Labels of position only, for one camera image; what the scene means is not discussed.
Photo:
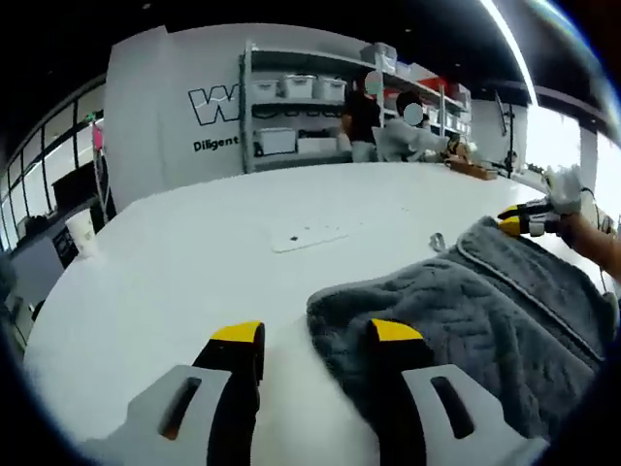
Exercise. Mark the grey plush towel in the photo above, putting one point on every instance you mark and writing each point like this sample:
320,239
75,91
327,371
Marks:
485,315

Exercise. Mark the wooden tray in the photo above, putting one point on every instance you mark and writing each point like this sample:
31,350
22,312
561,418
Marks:
473,170

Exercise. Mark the black tripod stand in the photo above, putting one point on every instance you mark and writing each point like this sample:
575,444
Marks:
509,136

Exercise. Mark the ceiling light strip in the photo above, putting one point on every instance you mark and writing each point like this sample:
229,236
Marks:
509,43

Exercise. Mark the white paper cup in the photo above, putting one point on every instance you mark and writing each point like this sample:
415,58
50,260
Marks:
83,233

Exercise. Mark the black printed board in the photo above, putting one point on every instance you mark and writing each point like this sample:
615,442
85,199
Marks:
60,242

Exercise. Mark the group of white storage bins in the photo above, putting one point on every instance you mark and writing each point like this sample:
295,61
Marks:
301,87

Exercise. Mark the black monitor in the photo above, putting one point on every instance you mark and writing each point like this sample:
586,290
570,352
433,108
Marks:
75,187

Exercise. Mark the grey metal storage shelf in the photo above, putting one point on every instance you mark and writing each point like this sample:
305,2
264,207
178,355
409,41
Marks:
248,121

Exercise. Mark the pink cloth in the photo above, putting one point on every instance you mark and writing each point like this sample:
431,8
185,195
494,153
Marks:
98,138

